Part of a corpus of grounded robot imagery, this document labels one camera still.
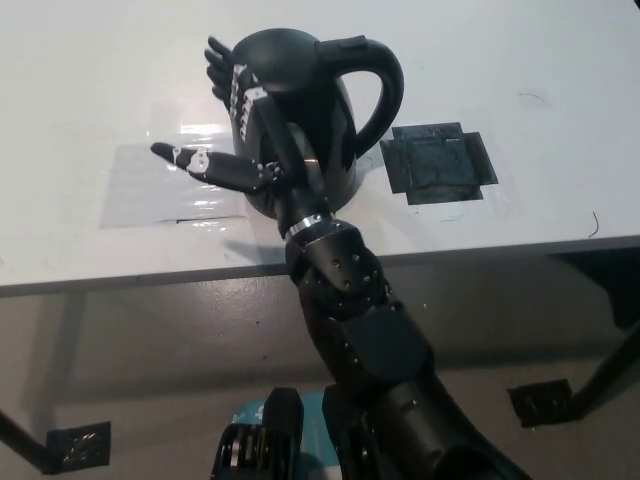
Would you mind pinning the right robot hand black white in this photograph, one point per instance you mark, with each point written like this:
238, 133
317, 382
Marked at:
282, 150

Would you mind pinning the black electric kettle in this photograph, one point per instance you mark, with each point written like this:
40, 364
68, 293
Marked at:
330, 130

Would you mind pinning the black hinged kettle lid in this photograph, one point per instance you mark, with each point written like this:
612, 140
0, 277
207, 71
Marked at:
285, 60

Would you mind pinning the robot torso black teal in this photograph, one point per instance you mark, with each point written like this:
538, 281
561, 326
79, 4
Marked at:
265, 440

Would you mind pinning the clear plastic sheet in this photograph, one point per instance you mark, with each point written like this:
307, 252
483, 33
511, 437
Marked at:
150, 200

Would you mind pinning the black tape patch on table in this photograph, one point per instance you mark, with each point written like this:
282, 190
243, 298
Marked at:
437, 167

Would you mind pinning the black table underframe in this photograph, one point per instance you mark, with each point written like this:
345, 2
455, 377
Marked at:
600, 280

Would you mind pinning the black metal stand leg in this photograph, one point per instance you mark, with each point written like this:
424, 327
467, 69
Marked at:
607, 372
22, 435

